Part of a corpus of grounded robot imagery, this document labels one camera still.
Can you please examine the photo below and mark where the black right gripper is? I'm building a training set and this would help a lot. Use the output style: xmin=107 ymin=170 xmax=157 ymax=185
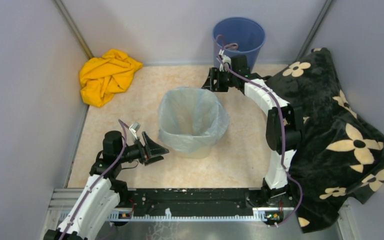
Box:
xmin=200 ymin=67 xmax=238 ymax=93

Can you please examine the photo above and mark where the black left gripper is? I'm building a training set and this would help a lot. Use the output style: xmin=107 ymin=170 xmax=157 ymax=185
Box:
xmin=117 ymin=131 xmax=169 ymax=166

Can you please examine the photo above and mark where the light blue trash bag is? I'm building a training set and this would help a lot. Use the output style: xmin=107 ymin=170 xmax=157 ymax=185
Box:
xmin=158 ymin=87 xmax=230 ymax=159

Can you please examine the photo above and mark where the beige plastic trash bin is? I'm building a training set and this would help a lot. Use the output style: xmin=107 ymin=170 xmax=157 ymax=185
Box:
xmin=172 ymin=87 xmax=214 ymax=158

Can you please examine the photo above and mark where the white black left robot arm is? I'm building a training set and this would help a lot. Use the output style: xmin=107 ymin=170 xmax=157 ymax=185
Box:
xmin=43 ymin=130 xmax=170 ymax=240

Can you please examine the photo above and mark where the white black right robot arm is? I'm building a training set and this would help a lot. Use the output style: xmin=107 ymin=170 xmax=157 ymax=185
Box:
xmin=202 ymin=52 xmax=304 ymax=206

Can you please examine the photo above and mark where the blue plastic trash bin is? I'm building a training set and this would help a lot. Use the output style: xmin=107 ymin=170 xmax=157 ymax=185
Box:
xmin=212 ymin=17 xmax=266 ymax=70

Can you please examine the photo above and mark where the yellow crumpled cloth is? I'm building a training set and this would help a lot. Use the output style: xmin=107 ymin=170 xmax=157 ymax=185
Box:
xmin=78 ymin=48 xmax=143 ymax=108

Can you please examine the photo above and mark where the black floral blanket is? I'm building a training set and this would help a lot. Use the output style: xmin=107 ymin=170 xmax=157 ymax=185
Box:
xmin=266 ymin=47 xmax=384 ymax=233

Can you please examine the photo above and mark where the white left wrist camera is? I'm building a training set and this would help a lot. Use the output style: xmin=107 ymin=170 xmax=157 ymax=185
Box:
xmin=129 ymin=122 xmax=141 ymax=141

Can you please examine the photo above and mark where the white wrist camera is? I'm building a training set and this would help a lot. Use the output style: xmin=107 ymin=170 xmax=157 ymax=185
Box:
xmin=129 ymin=122 xmax=141 ymax=141
xmin=216 ymin=49 xmax=232 ymax=72

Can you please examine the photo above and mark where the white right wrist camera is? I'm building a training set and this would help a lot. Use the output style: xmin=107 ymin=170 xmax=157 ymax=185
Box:
xmin=216 ymin=49 xmax=232 ymax=72

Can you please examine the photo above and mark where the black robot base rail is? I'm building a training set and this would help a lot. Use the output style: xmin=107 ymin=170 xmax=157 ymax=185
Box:
xmin=108 ymin=184 xmax=295 ymax=225

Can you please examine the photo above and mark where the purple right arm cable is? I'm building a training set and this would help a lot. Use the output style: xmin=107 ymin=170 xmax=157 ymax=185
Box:
xmin=215 ymin=34 xmax=304 ymax=228

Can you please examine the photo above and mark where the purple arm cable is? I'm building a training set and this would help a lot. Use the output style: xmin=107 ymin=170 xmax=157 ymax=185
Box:
xmin=57 ymin=119 xmax=130 ymax=240
xmin=215 ymin=34 xmax=304 ymax=228

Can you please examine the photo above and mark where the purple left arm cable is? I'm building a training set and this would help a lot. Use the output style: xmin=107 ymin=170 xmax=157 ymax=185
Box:
xmin=57 ymin=119 xmax=130 ymax=240

